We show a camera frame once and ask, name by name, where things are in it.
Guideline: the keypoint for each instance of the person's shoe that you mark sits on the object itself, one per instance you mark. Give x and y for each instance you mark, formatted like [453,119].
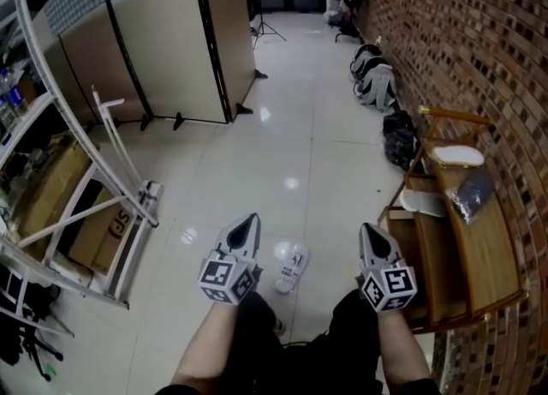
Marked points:
[280,327]

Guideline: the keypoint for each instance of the black tripod light stand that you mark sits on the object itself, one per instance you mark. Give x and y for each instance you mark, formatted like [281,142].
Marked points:
[262,27]

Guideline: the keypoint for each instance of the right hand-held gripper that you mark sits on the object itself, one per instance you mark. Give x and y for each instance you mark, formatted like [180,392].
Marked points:
[387,288]

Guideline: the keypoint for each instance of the white plate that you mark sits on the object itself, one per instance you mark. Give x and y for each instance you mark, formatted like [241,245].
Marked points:
[456,155]

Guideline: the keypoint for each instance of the white metal shelf rack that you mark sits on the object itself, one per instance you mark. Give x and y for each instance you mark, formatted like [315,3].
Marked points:
[43,63]

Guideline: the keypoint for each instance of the person's black trousers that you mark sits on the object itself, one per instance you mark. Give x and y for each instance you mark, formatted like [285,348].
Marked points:
[257,316]

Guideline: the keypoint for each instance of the white slipper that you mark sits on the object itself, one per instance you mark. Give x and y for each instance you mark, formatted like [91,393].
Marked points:
[421,202]

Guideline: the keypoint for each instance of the dark grey plastic bag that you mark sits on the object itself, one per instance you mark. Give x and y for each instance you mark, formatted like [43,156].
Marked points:
[471,194]

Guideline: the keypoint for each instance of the person's right forearm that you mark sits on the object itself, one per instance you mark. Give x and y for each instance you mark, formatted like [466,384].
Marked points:
[402,342]

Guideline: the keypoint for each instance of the black and white printed bag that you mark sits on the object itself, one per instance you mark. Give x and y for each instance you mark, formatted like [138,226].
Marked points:
[400,140]

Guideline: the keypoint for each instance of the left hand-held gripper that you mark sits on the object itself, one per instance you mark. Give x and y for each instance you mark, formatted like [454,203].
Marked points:
[224,277]

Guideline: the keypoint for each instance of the grey and black backpack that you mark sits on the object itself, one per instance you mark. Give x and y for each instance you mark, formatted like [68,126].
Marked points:
[379,87]
[366,59]

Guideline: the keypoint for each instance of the beige folding partition screen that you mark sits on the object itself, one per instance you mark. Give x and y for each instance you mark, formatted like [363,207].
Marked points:
[171,42]

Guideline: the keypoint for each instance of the printed cardboard box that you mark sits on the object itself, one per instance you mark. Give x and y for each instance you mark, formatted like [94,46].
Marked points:
[107,230]

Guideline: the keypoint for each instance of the large plain cardboard box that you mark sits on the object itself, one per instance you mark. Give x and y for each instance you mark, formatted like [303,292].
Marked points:
[47,187]

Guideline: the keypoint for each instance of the person's black shirt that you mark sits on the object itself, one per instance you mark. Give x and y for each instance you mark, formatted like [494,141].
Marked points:
[413,387]

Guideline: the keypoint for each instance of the wooden shoe rack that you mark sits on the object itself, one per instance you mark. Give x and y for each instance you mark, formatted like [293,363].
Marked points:
[484,247]

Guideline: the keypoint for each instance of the white shoe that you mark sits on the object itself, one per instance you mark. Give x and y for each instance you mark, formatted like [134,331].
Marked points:
[293,267]

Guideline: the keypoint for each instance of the clear plastic water bottle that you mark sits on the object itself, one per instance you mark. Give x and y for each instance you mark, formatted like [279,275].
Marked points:
[3,82]
[16,97]

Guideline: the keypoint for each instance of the person's left forearm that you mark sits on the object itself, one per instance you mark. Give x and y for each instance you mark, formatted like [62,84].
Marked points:
[205,342]

